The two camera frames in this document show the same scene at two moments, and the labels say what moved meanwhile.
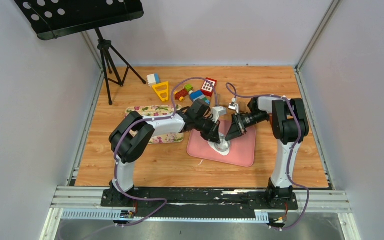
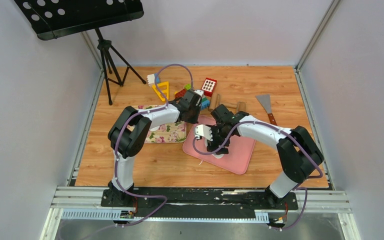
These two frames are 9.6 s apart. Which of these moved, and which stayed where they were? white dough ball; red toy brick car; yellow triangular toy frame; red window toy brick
Moved: white dough ball
Stayed: yellow triangular toy frame; red window toy brick; red toy brick car
